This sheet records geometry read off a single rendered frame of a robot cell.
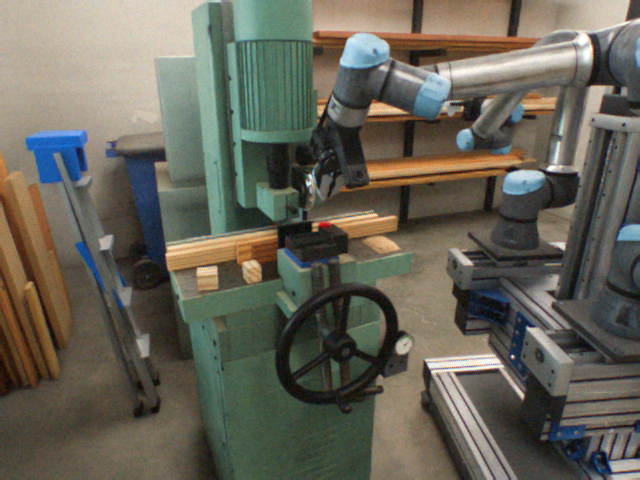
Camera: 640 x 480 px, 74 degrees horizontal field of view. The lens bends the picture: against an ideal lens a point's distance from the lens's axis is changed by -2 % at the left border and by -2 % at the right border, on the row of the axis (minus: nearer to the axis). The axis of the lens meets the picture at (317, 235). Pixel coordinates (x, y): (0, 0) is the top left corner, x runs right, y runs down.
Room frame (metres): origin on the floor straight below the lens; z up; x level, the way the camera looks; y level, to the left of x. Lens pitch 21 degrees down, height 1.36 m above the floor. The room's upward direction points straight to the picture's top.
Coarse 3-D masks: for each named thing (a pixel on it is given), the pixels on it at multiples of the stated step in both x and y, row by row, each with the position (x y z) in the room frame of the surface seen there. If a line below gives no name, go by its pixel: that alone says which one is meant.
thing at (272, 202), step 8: (256, 184) 1.13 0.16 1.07; (264, 184) 1.11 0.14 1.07; (264, 192) 1.07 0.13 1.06; (272, 192) 1.03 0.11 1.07; (280, 192) 1.03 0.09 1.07; (288, 192) 1.03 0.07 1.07; (296, 192) 1.04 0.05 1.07; (264, 200) 1.07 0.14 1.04; (272, 200) 1.02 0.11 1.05; (280, 200) 1.02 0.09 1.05; (288, 200) 1.03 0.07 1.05; (296, 200) 1.04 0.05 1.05; (264, 208) 1.08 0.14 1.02; (272, 208) 1.02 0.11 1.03; (280, 208) 1.02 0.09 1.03; (272, 216) 1.02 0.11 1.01; (280, 216) 1.02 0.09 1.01; (288, 216) 1.03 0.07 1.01; (296, 216) 1.04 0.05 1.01
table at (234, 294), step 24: (360, 240) 1.14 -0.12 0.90; (216, 264) 0.98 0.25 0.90; (240, 264) 0.98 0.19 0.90; (264, 264) 0.98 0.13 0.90; (360, 264) 0.99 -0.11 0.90; (384, 264) 1.02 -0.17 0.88; (408, 264) 1.05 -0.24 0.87; (192, 288) 0.85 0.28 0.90; (240, 288) 0.86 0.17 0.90; (264, 288) 0.88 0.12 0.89; (192, 312) 0.81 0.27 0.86; (216, 312) 0.83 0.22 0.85; (288, 312) 0.82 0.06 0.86
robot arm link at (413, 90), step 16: (400, 64) 0.78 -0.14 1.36; (384, 80) 0.77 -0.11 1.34; (400, 80) 0.76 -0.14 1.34; (416, 80) 0.76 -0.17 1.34; (432, 80) 0.76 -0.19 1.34; (448, 80) 0.78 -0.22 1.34; (384, 96) 0.77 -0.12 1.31; (400, 96) 0.76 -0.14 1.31; (416, 96) 0.76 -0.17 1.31; (432, 96) 0.75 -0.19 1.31; (416, 112) 0.77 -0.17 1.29; (432, 112) 0.76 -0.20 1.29
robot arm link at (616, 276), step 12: (624, 228) 0.85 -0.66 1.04; (636, 228) 0.84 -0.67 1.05; (624, 240) 0.83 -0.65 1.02; (636, 240) 0.81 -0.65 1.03; (624, 252) 0.82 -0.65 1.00; (636, 252) 0.79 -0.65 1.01; (612, 264) 0.85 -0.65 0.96; (624, 264) 0.81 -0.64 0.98; (612, 276) 0.84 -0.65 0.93; (624, 276) 0.81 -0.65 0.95; (624, 288) 0.81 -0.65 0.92; (636, 288) 0.77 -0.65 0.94
